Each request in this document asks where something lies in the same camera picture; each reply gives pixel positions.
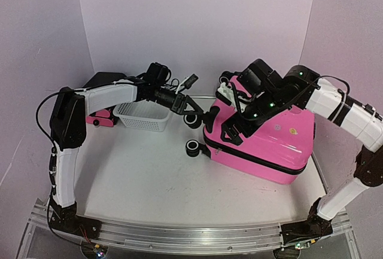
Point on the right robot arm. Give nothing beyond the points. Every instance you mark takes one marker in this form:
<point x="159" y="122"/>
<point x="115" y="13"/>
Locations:
<point x="347" y="146"/>

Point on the small green circuit board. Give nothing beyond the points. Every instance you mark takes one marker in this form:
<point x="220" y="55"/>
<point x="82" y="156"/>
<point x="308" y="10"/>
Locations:
<point x="99" y="251"/>

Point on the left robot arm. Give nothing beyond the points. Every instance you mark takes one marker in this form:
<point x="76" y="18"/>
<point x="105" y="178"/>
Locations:
<point x="68" y="132"/>

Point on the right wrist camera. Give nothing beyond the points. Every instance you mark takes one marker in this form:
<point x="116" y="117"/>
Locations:
<point x="226" y="95"/>

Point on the pink hard-shell suitcase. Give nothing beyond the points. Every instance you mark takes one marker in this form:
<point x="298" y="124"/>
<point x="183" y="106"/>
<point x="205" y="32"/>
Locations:
<point x="277" y="151"/>

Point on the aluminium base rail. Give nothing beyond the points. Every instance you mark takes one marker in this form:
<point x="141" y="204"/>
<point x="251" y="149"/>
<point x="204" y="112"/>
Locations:
<point x="44" y="238"/>

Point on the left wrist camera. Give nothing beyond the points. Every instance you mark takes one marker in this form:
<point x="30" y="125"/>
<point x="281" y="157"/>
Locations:
<point x="187" y="82"/>

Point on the white plastic mesh basket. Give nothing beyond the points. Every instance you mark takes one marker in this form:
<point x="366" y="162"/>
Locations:
<point x="143" y="115"/>

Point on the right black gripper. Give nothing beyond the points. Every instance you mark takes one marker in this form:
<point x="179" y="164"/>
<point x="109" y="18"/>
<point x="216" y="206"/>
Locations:
<point x="228" y="127"/>

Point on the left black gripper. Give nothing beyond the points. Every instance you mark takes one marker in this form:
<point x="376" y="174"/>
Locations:
<point x="181" y="101"/>

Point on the black pink drawer organizer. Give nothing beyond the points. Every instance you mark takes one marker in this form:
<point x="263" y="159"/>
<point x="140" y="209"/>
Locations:
<point x="100" y="109"/>

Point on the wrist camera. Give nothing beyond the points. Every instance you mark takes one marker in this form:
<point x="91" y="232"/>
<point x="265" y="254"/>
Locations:
<point x="187" y="82"/>
<point x="226" y="95"/>

